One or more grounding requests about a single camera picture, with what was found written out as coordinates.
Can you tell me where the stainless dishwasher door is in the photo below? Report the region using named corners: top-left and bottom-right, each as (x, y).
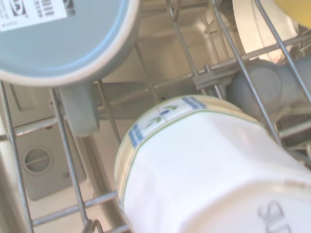
top-left (0, 14), bottom-right (311, 233)

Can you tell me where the white octagonal patterned mug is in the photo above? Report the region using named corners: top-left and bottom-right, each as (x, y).
top-left (114, 95), bottom-right (311, 233)

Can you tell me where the grey mug with label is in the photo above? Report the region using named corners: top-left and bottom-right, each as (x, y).
top-left (0, 0), bottom-right (139, 137)

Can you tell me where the grey wire dishwasher rack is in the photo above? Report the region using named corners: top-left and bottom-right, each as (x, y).
top-left (0, 0), bottom-right (311, 233)

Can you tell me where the yellow ceramic mug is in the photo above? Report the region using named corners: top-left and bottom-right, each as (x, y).
top-left (273, 0), bottom-right (311, 29)

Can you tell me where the white ceramic bowl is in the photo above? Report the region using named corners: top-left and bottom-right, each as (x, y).
top-left (232, 0), bottom-right (301, 65)

